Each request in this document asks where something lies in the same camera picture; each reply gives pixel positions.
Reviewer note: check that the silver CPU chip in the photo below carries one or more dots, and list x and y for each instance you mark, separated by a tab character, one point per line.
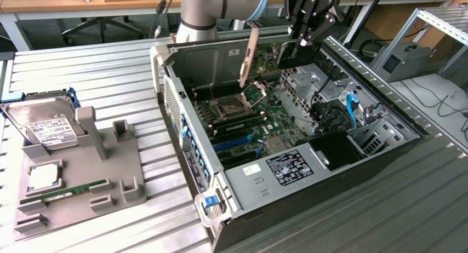
43	177

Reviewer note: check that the grey perforated drive cage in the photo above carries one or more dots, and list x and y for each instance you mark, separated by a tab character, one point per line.
304	83

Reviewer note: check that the open grey PC case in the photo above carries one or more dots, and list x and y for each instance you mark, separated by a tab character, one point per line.
256	187

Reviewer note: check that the thin socket locking lever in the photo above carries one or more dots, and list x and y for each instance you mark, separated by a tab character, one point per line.
212	88

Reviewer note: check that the silver disk bay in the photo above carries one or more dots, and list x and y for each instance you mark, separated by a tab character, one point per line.
374	143

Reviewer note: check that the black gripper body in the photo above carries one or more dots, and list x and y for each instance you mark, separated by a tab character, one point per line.
322	1

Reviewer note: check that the blue case latch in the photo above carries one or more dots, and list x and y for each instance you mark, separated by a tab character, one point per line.
211	201

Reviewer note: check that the green motherboard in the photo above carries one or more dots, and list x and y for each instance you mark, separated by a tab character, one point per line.
277	118

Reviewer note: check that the silver hard disk drive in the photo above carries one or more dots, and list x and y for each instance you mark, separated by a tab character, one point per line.
47	124

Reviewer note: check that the black plastic shroud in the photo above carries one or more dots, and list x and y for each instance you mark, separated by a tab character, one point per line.
336	149

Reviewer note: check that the black labelled RAM stick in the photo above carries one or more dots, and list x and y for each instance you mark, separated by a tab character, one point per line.
237	127

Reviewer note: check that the grey parts rack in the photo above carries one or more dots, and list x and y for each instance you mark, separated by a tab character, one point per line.
81	176

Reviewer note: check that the aluminium profile frame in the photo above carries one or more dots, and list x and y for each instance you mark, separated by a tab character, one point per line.
439	20

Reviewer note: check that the blue expansion slot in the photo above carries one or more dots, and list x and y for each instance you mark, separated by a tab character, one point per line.
231	144

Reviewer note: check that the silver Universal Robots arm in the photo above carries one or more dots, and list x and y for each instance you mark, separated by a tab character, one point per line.
220	6

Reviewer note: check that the square chipset heatsink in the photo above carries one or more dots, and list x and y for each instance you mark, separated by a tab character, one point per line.
277	145

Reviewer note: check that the grey vented equipment box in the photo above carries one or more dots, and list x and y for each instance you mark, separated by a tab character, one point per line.
406	64

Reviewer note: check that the CPU socket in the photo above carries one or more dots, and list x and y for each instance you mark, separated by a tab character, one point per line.
231	109

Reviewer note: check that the metal socket cover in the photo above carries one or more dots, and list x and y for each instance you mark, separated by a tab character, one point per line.
260	85

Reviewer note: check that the black office chair base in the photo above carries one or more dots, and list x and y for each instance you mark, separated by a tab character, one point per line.
102	23

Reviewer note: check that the green graphics card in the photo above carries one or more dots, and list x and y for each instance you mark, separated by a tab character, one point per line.
271	56

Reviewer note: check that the grey power supply unit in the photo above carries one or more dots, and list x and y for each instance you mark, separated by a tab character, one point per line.
256	187

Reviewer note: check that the green RAM stick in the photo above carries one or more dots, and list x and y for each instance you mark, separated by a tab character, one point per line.
62	194

